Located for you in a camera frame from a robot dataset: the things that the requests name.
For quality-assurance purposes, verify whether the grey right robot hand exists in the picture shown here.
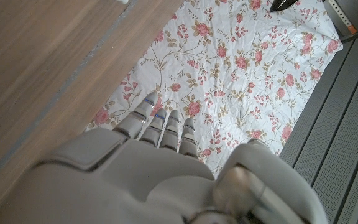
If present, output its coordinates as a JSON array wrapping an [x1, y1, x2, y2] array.
[[0, 91, 329, 224]]

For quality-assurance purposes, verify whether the floral backdrop cloth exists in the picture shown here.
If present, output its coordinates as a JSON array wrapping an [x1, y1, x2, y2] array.
[[85, 0, 344, 180]]

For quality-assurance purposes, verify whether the black glossy object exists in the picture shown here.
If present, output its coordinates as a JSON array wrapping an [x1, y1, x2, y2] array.
[[270, 0, 301, 12]]

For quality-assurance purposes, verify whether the perforated metal rail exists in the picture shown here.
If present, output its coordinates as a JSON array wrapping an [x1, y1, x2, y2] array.
[[327, 0, 358, 35]]

